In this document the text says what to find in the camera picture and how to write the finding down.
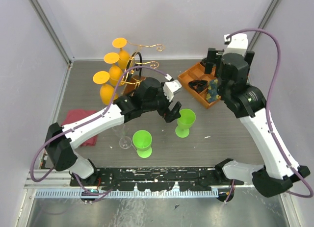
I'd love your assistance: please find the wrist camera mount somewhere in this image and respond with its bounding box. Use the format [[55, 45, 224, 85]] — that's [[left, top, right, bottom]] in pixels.
[[163, 80, 182, 101], [223, 33, 248, 57]]

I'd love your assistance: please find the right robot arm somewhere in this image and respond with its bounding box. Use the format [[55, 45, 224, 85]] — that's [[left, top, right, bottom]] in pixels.
[[205, 48, 311, 197]]

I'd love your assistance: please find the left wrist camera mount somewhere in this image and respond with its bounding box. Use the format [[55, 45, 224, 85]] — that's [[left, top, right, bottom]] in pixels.
[[163, 80, 182, 101]]

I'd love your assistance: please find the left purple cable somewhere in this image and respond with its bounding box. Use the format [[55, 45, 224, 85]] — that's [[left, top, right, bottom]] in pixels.
[[29, 66, 174, 203]]

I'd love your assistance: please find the gold wine glass rack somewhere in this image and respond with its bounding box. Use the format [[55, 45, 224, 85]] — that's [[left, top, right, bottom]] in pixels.
[[121, 41, 165, 95]]

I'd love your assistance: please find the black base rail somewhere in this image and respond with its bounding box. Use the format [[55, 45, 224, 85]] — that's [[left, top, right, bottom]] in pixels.
[[80, 167, 232, 192]]

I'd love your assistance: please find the black orange folded tie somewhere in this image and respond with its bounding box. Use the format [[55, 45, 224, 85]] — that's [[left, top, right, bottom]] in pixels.
[[188, 80, 208, 94]]

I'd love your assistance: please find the green goblet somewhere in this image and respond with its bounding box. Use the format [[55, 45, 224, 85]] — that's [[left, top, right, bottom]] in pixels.
[[175, 109, 196, 138], [132, 130, 152, 158]]

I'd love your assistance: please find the grey cable duct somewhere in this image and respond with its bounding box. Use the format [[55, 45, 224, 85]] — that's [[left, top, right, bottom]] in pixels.
[[34, 188, 219, 199]]

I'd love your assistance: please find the green goblet front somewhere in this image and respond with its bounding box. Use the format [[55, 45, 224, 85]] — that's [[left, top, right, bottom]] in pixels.
[[132, 130, 152, 158]]

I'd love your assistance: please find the red cloth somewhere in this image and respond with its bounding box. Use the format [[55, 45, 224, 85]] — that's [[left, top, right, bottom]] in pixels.
[[61, 109, 98, 147]]

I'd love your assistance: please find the blue floral folded tie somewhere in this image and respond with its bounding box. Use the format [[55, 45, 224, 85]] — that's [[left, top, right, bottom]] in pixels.
[[206, 79, 219, 103]]

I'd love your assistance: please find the clear wine glass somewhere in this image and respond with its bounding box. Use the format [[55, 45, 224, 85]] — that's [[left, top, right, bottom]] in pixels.
[[112, 124, 136, 150]]

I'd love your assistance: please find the wooden compartment tray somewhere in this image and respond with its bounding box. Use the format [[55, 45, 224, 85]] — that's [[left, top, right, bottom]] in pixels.
[[178, 62, 220, 109]]

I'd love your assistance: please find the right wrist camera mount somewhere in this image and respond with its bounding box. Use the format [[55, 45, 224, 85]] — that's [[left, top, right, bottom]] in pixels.
[[223, 33, 248, 57]]

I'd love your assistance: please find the orange goblet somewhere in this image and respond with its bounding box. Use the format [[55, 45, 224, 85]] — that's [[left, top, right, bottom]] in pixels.
[[104, 52, 123, 86], [93, 71, 118, 105], [112, 37, 130, 70]]

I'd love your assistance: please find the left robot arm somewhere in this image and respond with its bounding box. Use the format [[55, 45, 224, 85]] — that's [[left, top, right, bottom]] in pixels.
[[45, 77, 182, 186]]

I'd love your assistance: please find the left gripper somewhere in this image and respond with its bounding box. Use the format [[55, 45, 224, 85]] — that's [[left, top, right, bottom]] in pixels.
[[143, 82, 183, 123]]

